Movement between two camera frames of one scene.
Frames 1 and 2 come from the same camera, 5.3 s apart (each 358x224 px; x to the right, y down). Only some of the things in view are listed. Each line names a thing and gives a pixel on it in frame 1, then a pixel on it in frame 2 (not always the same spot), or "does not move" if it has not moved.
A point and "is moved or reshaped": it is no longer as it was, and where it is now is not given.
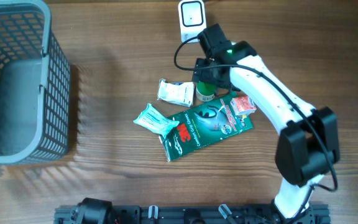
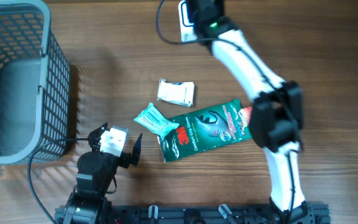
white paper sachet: x=180 y=93 does not move
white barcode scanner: x=192 y=14 does not move
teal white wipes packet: x=156 y=120 does not move
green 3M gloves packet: x=203 y=125 is moved or reshaped
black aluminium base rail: x=198 y=214 does not move
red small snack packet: x=243 y=105 → x=245 y=114
